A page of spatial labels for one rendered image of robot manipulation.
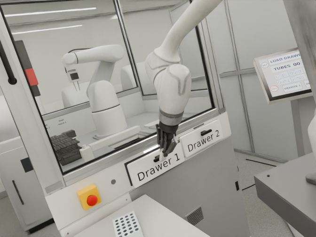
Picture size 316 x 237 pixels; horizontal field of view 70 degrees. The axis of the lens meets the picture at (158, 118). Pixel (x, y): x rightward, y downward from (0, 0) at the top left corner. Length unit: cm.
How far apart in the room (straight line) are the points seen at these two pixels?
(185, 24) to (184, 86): 19
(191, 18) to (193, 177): 83
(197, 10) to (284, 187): 58
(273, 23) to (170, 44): 171
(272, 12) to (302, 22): 199
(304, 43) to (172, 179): 89
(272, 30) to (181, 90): 182
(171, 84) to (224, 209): 99
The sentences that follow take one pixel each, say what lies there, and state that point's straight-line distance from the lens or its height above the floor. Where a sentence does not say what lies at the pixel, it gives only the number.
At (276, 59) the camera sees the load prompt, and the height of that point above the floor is 116.
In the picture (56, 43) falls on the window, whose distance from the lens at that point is 96.
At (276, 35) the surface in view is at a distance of 243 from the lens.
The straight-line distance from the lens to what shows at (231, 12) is 273.
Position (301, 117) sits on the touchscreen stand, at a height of 80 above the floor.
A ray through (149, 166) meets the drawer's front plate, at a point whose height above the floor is 88.
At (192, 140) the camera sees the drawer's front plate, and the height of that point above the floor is 89.
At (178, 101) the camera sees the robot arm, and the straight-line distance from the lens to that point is 73.
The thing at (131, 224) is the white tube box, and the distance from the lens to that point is 87.
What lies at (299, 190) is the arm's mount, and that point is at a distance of 80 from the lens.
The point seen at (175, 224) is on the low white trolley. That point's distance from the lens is 86.
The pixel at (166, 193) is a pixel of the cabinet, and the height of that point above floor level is 69.
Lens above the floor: 128
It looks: 12 degrees down
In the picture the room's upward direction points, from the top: 15 degrees counter-clockwise
